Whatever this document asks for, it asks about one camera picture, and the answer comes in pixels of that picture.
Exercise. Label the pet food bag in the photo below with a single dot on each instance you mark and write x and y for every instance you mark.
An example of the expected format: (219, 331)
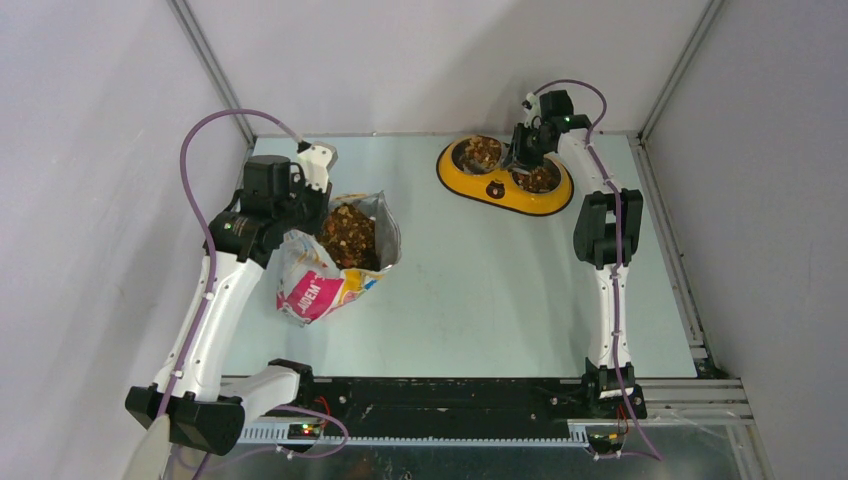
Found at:
(311, 286)

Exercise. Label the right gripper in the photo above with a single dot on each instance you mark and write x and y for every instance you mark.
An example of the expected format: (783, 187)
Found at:
(520, 158)

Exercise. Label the pet food kibble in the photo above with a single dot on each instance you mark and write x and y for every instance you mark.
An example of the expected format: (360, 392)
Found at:
(349, 237)

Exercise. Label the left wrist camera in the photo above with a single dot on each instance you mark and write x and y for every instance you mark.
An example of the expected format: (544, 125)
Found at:
(316, 160)

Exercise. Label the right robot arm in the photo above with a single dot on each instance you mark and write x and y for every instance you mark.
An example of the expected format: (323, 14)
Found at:
(606, 238)

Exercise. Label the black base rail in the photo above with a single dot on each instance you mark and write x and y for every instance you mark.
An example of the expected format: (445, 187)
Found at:
(462, 409)

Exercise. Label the yellow double pet bowl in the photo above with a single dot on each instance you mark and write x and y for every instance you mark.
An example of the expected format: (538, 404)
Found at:
(467, 167)

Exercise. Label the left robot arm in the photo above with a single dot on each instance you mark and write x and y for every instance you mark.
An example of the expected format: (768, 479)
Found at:
(204, 414)

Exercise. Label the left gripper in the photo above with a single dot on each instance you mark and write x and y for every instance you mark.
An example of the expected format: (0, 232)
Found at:
(297, 182)

